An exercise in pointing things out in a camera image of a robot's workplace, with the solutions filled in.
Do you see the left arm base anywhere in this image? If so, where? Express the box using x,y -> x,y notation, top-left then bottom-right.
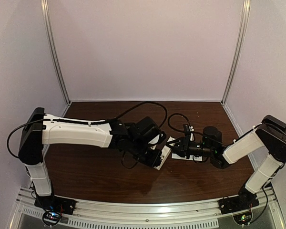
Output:
34,196 -> 76,227

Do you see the right aluminium frame post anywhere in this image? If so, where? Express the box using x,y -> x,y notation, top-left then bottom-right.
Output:
221,0 -> 251,106

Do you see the right black cable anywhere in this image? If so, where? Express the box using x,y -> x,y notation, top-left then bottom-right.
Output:
168,113 -> 194,134

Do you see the white battery cover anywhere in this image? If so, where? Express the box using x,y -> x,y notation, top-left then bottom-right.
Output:
171,153 -> 203,162

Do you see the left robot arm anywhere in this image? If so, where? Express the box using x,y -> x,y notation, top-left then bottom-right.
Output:
11,107 -> 166,210

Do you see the aluminium frame post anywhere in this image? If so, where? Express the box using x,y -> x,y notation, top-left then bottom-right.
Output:
221,0 -> 251,106
41,0 -> 71,105

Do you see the aluminium front rail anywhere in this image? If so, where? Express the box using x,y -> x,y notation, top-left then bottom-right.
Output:
15,188 -> 281,229

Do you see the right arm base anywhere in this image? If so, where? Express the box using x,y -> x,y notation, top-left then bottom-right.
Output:
218,196 -> 259,227

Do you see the black cable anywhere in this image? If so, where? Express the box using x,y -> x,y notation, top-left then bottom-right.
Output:
6,101 -> 169,160
168,113 -> 194,134

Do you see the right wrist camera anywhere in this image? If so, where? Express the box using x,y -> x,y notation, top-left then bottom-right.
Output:
183,124 -> 195,141

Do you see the left aluminium frame post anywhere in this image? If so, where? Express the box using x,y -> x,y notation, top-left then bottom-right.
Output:
41,0 -> 71,105

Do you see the left black cable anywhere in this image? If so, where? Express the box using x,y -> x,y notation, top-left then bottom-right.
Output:
6,101 -> 169,160

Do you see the white remote control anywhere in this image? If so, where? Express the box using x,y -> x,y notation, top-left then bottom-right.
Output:
154,145 -> 172,170

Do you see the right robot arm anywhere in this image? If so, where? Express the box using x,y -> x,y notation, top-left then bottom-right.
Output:
166,115 -> 286,208

